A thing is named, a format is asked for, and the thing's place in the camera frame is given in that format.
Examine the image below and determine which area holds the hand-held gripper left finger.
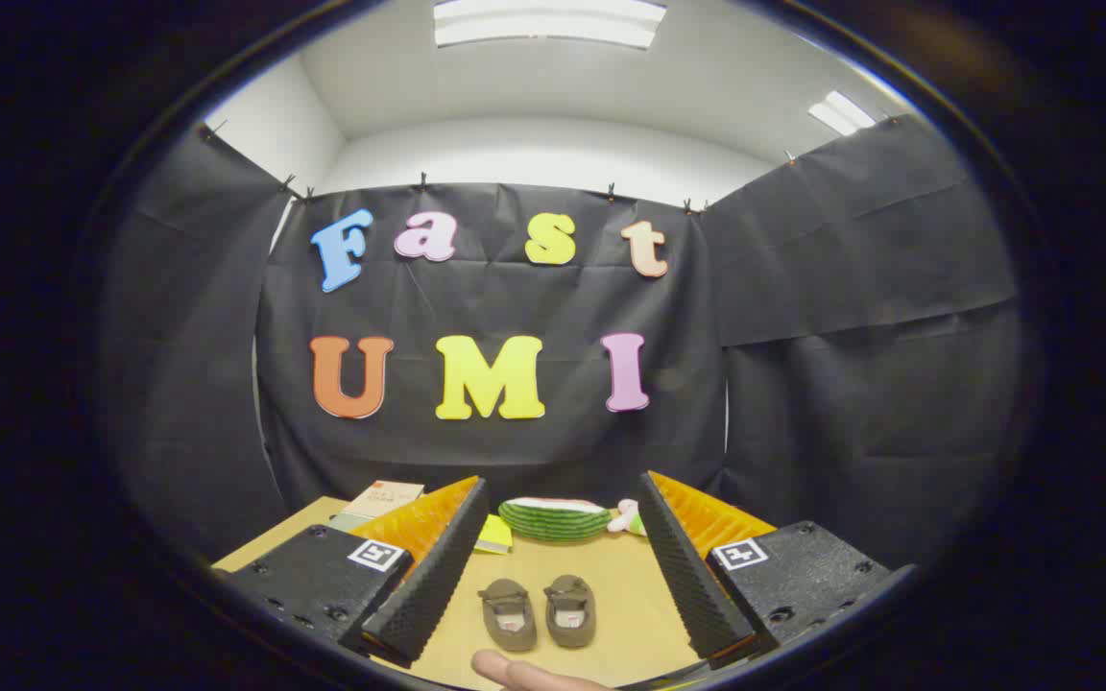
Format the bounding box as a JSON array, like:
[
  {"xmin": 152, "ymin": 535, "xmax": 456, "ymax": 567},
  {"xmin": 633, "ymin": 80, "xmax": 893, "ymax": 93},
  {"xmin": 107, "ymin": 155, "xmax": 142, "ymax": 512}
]
[{"xmin": 212, "ymin": 476, "xmax": 490, "ymax": 670}]

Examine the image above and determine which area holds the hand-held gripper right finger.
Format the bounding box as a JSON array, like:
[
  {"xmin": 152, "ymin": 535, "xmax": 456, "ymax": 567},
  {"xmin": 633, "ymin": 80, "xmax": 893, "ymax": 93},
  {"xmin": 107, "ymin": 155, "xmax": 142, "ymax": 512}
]
[{"xmin": 637, "ymin": 470, "xmax": 919, "ymax": 671}]

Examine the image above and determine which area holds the brown felt shoe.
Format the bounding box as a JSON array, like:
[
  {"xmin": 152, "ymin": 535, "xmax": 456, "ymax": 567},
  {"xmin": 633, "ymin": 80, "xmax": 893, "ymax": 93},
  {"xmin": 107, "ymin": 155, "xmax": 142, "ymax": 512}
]
[
  {"xmin": 543, "ymin": 574, "xmax": 598, "ymax": 650},
  {"xmin": 478, "ymin": 578, "xmax": 539, "ymax": 654}
]

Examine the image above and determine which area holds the yellow book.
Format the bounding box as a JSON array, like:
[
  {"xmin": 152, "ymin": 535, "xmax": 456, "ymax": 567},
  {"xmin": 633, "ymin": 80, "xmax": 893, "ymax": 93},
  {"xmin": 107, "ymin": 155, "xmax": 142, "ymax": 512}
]
[{"xmin": 476, "ymin": 514, "xmax": 514, "ymax": 556}]

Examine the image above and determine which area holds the beige book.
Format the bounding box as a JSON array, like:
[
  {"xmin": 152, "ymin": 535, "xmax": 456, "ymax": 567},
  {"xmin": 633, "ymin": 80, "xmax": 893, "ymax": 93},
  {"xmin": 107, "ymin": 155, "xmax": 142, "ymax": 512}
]
[{"xmin": 340, "ymin": 480, "xmax": 425, "ymax": 524}]

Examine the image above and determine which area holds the watermelon slice plush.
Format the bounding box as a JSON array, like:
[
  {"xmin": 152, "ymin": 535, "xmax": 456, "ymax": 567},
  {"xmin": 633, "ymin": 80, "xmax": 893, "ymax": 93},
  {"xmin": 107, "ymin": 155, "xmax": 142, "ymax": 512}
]
[{"xmin": 498, "ymin": 496, "xmax": 613, "ymax": 542}]

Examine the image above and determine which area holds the small ceiling light panel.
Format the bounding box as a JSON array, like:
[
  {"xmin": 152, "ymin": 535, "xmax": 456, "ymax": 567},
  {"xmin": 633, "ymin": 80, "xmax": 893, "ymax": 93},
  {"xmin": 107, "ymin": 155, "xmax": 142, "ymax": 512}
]
[{"xmin": 808, "ymin": 90, "xmax": 877, "ymax": 137}]

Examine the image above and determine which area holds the long ceiling light panel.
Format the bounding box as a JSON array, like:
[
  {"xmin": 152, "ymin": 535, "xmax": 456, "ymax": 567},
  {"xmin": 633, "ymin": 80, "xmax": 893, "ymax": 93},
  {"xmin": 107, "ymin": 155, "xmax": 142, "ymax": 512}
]
[{"xmin": 434, "ymin": 0, "xmax": 667, "ymax": 50}]

